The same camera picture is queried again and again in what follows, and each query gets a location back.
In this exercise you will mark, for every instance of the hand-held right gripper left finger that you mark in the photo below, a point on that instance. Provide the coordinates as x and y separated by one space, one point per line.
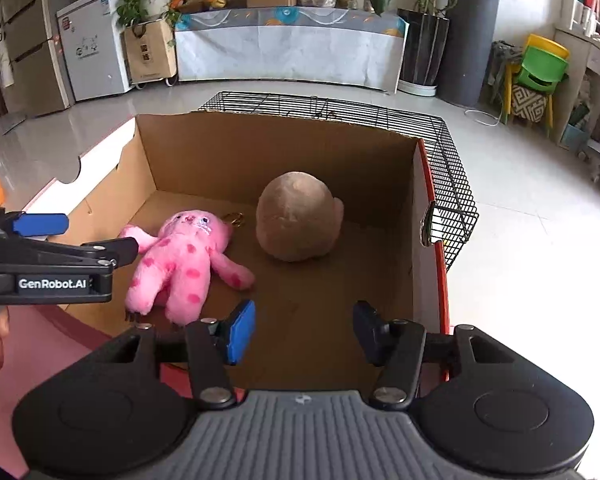
241 332

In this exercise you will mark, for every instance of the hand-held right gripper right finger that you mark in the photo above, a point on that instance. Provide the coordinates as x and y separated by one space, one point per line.
370 335

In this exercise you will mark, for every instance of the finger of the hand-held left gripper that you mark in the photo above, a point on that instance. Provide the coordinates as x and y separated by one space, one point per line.
122 250
40 224

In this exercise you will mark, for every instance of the pink spotted plush toy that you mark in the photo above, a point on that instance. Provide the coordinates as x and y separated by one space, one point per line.
180 265

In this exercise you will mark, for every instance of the large cardboard box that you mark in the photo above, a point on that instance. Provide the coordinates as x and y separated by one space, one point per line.
305 305

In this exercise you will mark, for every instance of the clear food container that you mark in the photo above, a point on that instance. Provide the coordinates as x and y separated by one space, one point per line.
317 1

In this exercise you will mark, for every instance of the gold keyring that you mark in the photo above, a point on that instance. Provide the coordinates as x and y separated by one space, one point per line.
228 217

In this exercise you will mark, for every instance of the beige round plush toy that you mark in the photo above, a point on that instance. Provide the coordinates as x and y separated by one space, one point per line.
295 215

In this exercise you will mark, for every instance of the steel refrigerator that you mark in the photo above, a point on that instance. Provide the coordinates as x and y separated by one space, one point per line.
30 60

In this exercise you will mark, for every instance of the white chest freezer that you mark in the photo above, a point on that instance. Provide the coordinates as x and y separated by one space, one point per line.
92 45

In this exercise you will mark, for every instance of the green potted plant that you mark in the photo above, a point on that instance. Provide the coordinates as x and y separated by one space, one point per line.
155 6

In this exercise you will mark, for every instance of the cloth-covered long cabinet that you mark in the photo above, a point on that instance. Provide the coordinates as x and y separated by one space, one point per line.
290 55

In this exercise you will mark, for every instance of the patterned stool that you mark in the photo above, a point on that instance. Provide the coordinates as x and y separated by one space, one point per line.
527 102

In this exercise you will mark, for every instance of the blue storage bin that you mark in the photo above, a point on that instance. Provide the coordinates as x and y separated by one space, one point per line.
575 137

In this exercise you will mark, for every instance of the tall black planter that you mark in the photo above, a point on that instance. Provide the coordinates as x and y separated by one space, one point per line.
422 45

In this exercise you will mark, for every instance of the grey cloth on chair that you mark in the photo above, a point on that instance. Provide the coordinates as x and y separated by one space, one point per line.
505 62

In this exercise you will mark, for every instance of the grey round pillar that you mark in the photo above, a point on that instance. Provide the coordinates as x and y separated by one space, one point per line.
470 35

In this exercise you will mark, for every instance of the green plastic chair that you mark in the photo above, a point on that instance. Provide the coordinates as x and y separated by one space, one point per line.
540 66

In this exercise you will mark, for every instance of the stacked green yellow chairs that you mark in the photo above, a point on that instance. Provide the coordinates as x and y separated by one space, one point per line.
545 44

